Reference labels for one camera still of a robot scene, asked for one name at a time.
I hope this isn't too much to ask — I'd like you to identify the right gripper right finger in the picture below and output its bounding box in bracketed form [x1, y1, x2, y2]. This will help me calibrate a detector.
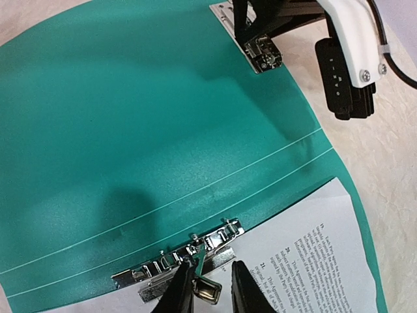
[231, 260, 276, 313]

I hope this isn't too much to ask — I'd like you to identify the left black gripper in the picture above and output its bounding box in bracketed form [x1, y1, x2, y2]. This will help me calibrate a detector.
[232, 1, 325, 39]

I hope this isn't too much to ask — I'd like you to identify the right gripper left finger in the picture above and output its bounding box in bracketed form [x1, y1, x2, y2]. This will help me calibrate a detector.
[152, 261, 196, 313]

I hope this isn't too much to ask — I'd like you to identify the folder cover metal clip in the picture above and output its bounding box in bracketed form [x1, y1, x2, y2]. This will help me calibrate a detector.
[209, 1, 283, 74]

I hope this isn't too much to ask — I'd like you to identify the folder spine metal clip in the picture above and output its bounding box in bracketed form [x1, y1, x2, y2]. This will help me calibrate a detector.
[110, 218, 246, 306]

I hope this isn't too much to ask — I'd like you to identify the printed paper sheet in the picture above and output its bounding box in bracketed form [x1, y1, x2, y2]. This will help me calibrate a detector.
[61, 179, 377, 312]

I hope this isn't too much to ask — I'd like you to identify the green file folder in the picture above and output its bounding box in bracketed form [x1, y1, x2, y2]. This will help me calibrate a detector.
[1, 1, 381, 312]

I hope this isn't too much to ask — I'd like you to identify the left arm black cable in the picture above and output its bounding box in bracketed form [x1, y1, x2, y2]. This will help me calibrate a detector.
[366, 0, 417, 89]

